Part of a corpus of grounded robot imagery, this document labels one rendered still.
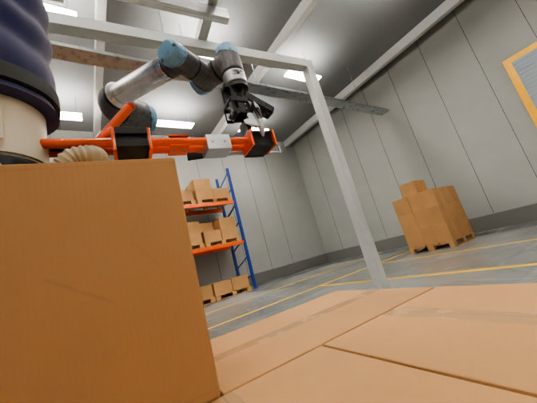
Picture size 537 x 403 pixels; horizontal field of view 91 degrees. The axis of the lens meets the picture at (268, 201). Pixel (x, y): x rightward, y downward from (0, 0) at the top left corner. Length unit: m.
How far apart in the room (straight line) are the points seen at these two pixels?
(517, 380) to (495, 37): 9.77
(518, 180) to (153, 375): 9.19
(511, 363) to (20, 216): 0.64
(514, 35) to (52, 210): 9.86
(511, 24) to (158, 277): 9.90
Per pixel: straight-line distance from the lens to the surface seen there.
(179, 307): 0.47
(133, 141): 0.70
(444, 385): 0.40
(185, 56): 0.93
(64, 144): 0.73
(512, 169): 9.34
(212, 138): 0.76
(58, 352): 0.47
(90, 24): 3.31
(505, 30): 10.00
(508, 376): 0.41
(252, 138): 0.79
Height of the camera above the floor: 0.72
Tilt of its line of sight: 12 degrees up
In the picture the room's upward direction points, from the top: 15 degrees counter-clockwise
